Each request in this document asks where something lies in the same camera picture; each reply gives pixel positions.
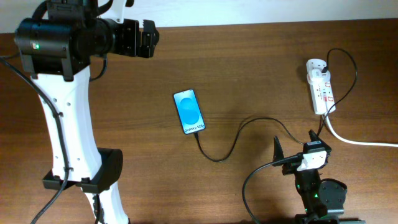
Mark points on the blue Galaxy smartphone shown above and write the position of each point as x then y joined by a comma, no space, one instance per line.
189,111

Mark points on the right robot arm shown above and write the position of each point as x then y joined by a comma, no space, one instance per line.
322,199

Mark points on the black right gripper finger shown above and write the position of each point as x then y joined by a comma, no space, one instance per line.
314,139
278,154

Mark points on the white USB charger plug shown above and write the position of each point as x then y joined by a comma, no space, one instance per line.
316,75

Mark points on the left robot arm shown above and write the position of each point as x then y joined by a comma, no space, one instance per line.
55,45

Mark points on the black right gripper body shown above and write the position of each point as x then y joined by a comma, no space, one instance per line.
290,168

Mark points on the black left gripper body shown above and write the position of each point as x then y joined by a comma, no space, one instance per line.
129,38

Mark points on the white power strip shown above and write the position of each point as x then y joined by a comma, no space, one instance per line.
322,94

